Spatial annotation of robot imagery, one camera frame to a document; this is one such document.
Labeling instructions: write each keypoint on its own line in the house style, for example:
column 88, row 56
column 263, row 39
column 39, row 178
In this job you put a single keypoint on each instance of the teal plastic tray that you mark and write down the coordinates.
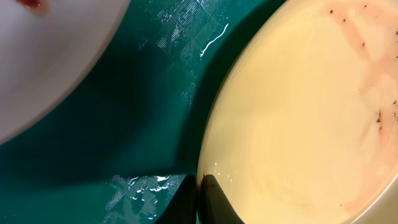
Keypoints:
column 117, row 148

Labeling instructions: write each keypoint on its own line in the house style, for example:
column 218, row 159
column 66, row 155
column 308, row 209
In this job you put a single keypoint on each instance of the yellow plate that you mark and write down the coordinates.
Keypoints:
column 304, row 129

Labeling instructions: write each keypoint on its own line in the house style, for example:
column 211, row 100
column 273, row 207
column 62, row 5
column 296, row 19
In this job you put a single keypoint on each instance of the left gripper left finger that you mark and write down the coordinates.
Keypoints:
column 182, row 208

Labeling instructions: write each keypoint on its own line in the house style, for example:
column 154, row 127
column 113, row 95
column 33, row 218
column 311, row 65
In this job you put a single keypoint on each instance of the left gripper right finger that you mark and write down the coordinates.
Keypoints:
column 215, row 207

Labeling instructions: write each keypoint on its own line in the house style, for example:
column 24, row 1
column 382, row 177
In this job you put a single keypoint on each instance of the small white stained plate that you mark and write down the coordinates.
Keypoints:
column 47, row 51

